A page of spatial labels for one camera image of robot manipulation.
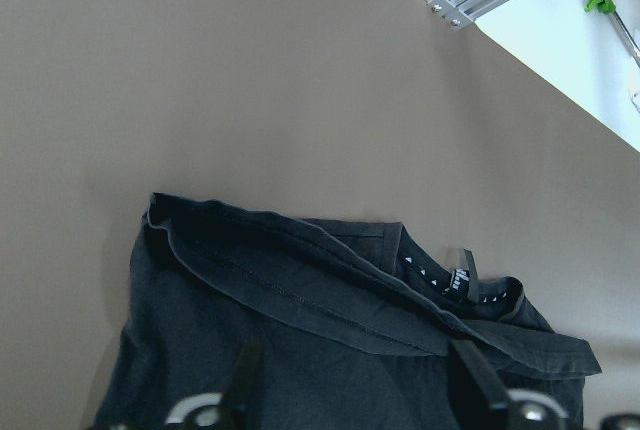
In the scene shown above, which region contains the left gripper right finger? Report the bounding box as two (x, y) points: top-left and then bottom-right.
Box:
(449, 339), (511, 430)

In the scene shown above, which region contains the black graphic t-shirt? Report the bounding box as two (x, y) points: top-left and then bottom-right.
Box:
(95, 193), (600, 429)

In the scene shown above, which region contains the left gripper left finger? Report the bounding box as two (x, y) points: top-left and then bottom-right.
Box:
(219, 343), (263, 429)

